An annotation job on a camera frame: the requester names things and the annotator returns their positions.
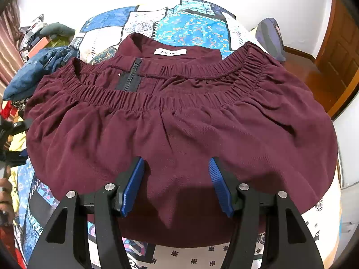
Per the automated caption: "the white sticker suitcase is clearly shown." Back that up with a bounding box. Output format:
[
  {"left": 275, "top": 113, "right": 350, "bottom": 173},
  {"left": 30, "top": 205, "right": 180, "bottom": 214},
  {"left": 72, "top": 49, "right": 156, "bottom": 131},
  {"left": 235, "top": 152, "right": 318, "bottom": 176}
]
[{"left": 335, "top": 183, "right": 358, "bottom": 261}]

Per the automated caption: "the maroon button shirt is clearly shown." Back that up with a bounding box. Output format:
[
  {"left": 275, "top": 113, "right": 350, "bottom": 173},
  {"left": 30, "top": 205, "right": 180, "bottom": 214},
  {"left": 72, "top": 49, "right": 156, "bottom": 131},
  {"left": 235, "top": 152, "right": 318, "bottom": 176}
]
[{"left": 24, "top": 33, "right": 337, "bottom": 248}]

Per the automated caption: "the yellow duck print shirt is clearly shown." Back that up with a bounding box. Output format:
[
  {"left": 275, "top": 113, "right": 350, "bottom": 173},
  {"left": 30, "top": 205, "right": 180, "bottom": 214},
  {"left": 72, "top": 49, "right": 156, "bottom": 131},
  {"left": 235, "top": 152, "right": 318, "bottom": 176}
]
[{"left": 9, "top": 132, "right": 26, "bottom": 215}]

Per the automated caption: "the black patterned folded garment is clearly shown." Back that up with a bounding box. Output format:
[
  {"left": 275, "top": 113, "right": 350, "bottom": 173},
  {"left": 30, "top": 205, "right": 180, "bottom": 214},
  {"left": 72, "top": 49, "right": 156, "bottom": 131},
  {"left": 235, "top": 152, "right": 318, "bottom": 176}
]
[{"left": 11, "top": 97, "right": 30, "bottom": 112}]

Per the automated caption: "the orange jacket sleeve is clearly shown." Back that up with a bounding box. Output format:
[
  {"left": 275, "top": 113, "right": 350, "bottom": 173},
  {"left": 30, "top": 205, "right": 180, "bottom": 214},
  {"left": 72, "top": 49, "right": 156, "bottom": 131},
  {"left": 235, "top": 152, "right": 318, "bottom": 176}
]
[{"left": 1, "top": 225, "right": 26, "bottom": 269}]

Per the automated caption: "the folded blue denim garment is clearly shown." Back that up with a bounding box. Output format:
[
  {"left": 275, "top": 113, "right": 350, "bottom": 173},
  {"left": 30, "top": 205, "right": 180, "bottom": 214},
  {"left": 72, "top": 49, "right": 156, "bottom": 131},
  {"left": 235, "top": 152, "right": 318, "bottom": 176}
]
[{"left": 3, "top": 46, "right": 80, "bottom": 101}]

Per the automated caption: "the green patterned storage box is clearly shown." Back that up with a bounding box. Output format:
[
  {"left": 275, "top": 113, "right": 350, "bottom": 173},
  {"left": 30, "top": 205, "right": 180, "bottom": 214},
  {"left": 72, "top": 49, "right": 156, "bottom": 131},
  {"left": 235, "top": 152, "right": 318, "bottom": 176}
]
[{"left": 45, "top": 36, "right": 71, "bottom": 48}]

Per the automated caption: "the person left hand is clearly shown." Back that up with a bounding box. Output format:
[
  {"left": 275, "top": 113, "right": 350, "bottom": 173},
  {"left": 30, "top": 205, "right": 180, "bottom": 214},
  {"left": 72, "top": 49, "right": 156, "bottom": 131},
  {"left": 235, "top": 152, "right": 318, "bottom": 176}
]
[{"left": 0, "top": 166, "right": 15, "bottom": 226}]

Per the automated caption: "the red toy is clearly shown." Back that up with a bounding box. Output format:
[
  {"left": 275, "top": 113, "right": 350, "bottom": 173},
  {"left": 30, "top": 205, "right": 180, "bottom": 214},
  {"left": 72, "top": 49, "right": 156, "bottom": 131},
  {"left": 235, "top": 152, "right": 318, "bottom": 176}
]
[{"left": 1, "top": 101, "right": 18, "bottom": 121}]

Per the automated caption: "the purple grey backpack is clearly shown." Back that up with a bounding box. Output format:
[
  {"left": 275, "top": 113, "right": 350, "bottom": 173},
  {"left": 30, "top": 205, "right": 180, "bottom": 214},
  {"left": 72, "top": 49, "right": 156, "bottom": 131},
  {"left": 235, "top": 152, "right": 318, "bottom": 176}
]
[{"left": 256, "top": 18, "right": 286, "bottom": 63}]

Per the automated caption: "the orange box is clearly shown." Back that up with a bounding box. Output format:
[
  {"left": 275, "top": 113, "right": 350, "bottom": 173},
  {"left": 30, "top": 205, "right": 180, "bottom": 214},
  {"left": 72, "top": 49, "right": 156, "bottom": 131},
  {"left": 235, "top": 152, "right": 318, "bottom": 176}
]
[{"left": 27, "top": 37, "right": 51, "bottom": 58}]

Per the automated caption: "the clutter pile of clothes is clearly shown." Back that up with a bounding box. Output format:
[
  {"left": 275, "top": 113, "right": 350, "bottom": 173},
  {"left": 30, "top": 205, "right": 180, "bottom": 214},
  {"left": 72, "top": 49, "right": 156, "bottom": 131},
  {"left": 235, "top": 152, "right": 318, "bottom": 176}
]
[{"left": 19, "top": 14, "right": 75, "bottom": 52}]

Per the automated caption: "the red striped curtain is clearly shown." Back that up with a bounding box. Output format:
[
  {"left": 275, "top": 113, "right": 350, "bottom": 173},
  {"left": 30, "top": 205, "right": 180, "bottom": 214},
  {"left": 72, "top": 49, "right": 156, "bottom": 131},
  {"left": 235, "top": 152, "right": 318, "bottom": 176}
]
[{"left": 0, "top": 0, "right": 24, "bottom": 89}]

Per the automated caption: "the wooden wardrobe frame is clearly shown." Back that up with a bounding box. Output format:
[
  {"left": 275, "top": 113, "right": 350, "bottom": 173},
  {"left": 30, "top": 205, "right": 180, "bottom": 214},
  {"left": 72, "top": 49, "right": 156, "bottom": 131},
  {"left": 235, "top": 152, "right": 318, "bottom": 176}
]
[{"left": 283, "top": 0, "right": 359, "bottom": 121}]

